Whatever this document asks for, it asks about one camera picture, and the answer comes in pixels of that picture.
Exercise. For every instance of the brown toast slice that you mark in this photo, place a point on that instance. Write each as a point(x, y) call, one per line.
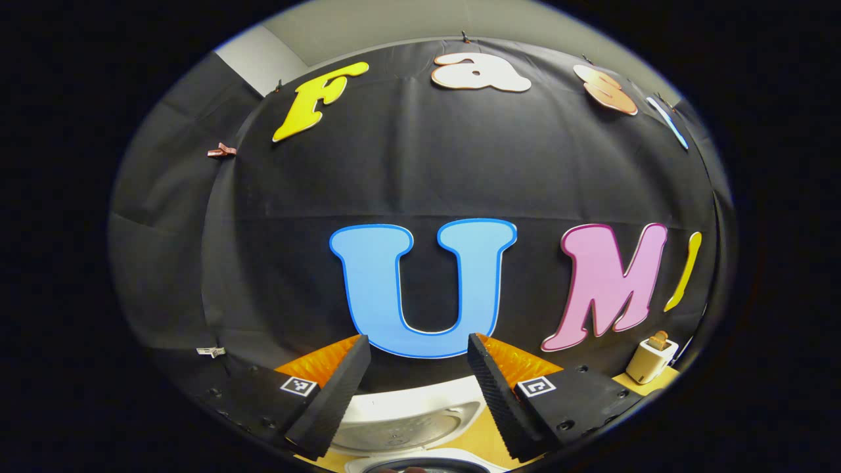
point(658, 339)

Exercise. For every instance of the black backdrop cloth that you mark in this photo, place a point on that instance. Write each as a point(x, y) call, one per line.
point(427, 171)

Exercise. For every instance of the white cloth clip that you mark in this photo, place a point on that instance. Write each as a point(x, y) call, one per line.
point(211, 351)

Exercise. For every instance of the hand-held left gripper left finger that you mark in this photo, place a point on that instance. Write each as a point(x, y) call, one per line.
point(335, 397)

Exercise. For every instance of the white rice cooker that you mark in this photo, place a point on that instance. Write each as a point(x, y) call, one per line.
point(407, 407)

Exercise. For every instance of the white toaster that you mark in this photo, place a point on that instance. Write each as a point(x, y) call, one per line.
point(647, 364)

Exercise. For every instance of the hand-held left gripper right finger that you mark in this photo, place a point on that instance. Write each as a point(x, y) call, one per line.
point(496, 397)

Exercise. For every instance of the copper cloth clip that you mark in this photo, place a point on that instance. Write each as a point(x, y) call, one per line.
point(222, 151)

